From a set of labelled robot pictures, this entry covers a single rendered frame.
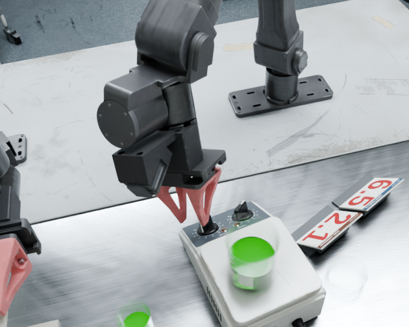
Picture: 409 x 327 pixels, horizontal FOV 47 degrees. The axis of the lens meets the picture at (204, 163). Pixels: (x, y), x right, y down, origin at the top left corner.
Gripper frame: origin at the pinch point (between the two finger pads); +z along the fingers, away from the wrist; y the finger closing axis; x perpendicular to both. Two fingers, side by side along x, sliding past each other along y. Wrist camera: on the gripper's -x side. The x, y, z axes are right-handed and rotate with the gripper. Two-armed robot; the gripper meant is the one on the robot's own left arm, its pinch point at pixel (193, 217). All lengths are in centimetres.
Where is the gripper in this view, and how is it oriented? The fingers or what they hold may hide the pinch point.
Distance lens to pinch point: 66.3
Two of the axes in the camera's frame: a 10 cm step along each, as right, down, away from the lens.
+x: 4.6, -4.2, 7.8
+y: 8.8, 0.6, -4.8
